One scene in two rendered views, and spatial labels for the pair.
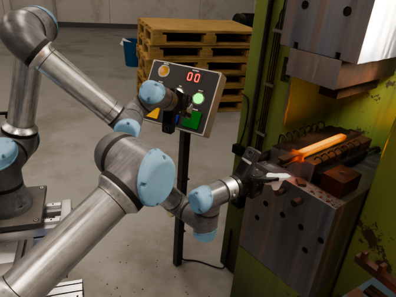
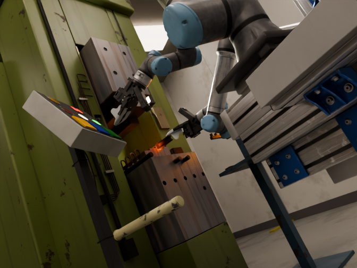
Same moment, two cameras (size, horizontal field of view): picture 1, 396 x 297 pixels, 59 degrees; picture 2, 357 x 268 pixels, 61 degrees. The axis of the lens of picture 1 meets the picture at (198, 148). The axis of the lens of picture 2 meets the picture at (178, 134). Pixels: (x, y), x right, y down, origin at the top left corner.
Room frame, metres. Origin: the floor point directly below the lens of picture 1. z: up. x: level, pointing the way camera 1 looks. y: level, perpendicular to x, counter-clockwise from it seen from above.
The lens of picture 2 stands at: (1.40, 1.28, 0.51)
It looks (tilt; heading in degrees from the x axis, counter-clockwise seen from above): 17 degrees up; 257
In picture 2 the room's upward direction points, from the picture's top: 25 degrees counter-clockwise
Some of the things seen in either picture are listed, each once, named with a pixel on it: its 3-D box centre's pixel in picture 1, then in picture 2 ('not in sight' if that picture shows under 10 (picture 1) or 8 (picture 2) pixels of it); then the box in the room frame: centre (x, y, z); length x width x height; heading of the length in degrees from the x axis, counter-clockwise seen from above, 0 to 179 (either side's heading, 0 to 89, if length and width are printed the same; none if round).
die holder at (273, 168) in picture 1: (319, 205); (158, 208); (1.27, -0.56, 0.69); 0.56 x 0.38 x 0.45; 131
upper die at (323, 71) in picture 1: (345, 62); (116, 117); (1.31, -0.51, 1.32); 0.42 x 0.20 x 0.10; 131
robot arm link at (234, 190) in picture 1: (228, 189); (204, 116); (0.92, -0.10, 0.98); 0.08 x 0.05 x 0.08; 41
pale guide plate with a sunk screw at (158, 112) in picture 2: not in sight; (160, 118); (1.02, -0.66, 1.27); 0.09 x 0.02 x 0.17; 41
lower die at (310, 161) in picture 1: (322, 148); (136, 168); (1.31, -0.51, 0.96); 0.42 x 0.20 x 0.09; 131
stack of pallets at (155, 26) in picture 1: (193, 63); not in sight; (4.44, 0.15, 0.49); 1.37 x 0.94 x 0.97; 110
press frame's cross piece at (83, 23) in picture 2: not in sight; (76, 43); (1.37, -0.66, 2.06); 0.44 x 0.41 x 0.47; 131
